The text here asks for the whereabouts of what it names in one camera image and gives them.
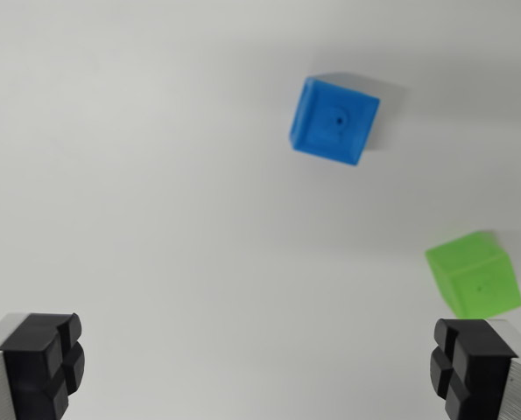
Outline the black-tipped silver gripper left finger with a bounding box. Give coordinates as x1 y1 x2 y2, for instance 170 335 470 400
0 311 87 420

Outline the black-tipped silver gripper right finger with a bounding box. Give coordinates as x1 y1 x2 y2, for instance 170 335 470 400
429 318 521 420

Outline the blue soft cube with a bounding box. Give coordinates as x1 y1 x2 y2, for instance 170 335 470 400
288 75 382 168

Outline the green soft cube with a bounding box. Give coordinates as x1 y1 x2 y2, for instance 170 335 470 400
424 230 521 319

